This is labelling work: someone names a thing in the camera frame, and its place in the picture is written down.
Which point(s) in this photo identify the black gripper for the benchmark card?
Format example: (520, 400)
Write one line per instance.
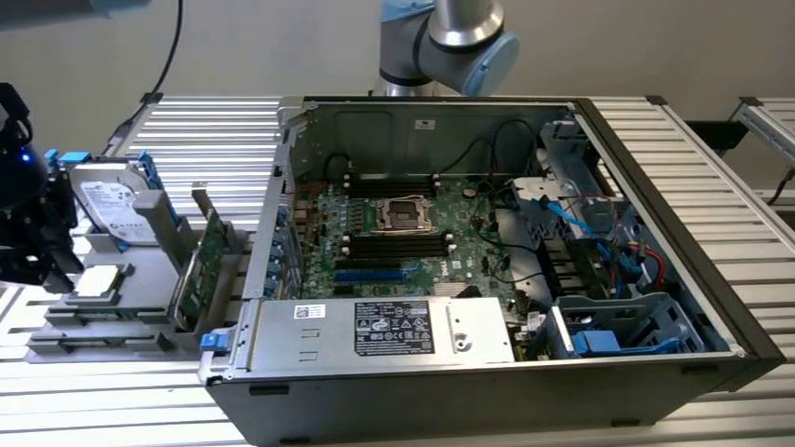
(28, 223)

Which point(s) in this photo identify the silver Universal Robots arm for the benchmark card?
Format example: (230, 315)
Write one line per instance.
(456, 28)

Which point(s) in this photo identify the green RAM stick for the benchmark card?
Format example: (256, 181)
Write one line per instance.
(133, 315)

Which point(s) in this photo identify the black RAM slot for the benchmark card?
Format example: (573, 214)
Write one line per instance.
(397, 237)
(397, 243)
(397, 249)
(391, 177)
(391, 187)
(397, 255)
(391, 182)
(391, 193)

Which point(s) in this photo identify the silver hard disk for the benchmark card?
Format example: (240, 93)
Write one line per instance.
(108, 205)

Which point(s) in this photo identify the silver CPU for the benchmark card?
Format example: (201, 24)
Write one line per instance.
(96, 281)

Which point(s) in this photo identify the grey parts rack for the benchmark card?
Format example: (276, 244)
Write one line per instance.
(138, 274)

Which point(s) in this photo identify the blue hard disk carrier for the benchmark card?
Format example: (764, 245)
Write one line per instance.
(148, 170)

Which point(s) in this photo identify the green graphics card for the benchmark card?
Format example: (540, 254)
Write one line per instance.
(208, 261)

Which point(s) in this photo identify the black table corner cap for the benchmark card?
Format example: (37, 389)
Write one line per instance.
(749, 101)
(655, 100)
(152, 98)

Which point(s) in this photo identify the blue power supply latch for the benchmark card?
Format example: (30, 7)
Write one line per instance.
(210, 340)

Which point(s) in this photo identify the black short expansion slot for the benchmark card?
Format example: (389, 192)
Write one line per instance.
(344, 290)

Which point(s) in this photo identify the silver power supply unit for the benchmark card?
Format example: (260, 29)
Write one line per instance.
(329, 333)

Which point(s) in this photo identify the black long expansion slot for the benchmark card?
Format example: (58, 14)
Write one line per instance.
(365, 265)

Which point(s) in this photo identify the blue expansion slot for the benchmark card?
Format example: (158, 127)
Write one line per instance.
(365, 277)

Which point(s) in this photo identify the green motherboard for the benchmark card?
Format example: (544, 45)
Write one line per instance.
(459, 251)

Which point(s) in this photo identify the silver chipset heatsink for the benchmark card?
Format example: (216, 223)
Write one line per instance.
(457, 291)

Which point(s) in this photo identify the black open PC case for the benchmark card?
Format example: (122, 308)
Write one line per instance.
(435, 400)

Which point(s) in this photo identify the grey optical drive cage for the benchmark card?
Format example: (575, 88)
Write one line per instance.
(561, 158)

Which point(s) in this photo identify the blue disk bay latch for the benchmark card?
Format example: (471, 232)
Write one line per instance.
(596, 345)

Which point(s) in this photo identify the grey disk bay cage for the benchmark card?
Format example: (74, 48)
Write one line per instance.
(645, 321)

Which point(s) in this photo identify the CPU socket with metal frame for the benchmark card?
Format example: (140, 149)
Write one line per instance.
(403, 215)

